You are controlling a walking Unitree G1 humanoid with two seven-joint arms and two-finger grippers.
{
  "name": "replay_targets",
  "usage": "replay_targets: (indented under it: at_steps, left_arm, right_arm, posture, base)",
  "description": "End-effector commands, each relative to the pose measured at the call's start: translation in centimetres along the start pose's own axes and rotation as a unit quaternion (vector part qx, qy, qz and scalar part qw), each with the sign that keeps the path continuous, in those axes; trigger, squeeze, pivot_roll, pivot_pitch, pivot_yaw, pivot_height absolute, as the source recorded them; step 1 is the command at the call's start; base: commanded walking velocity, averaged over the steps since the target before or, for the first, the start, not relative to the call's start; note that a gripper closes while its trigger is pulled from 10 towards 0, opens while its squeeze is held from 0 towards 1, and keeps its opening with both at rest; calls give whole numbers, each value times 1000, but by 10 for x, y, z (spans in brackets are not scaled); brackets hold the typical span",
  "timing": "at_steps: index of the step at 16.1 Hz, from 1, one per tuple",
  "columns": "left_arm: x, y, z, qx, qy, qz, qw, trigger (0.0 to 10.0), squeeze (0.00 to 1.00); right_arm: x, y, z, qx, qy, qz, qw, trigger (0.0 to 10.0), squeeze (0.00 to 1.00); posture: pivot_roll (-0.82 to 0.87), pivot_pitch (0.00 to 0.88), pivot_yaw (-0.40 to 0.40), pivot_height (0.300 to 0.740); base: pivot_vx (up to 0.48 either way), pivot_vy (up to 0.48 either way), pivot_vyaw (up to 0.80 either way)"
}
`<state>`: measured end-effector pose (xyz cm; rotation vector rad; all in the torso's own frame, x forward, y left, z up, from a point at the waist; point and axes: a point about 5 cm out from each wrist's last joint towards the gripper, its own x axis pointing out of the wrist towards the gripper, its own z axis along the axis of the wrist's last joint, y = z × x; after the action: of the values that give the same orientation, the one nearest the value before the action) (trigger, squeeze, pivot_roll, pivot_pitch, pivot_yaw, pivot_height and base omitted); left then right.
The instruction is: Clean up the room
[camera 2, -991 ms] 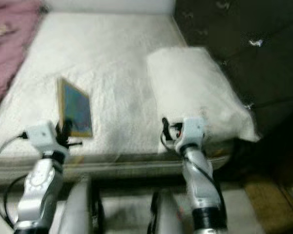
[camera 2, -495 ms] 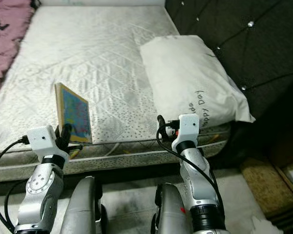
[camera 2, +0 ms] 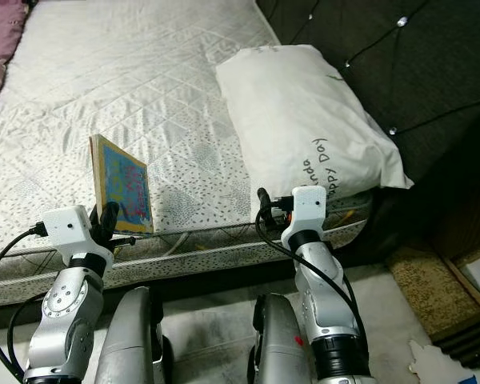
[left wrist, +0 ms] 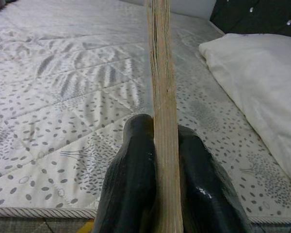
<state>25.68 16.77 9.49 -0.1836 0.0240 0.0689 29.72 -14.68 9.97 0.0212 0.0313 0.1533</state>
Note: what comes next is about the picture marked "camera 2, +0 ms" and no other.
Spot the colourful children's book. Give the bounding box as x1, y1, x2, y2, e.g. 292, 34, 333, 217
88, 134, 154, 234

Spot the white panda print pillow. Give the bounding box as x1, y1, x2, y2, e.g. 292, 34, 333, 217
214, 44, 415, 221

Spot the pink cartoon mouse blanket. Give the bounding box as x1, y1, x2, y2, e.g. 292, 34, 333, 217
0, 0, 29, 89

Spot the grey robot right leg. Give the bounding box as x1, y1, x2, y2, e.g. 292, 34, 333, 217
248, 294, 309, 384

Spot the white quilted mattress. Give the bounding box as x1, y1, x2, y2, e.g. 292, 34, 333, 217
0, 0, 377, 309

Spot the black tufted headboard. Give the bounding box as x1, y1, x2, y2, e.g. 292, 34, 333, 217
256, 0, 480, 257

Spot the white crumpled paper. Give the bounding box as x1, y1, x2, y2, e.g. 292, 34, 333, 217
408, 340, 473, 384

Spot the black ribbed mat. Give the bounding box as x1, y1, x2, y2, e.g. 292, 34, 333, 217
432, 316, 480, 369

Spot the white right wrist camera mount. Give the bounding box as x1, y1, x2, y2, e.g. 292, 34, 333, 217
282, 186, 327, 245

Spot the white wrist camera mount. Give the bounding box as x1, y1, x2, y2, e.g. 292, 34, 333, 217
282, 186, 327, 245
44, 206, 113, 269

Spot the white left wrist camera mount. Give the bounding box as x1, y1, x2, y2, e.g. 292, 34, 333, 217
44, 206, 113, 269

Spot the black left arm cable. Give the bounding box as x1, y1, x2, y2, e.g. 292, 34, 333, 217
0, 224, 50, 384

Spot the black bed frame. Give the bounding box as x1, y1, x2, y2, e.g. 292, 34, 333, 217
0, 216, 401, 321

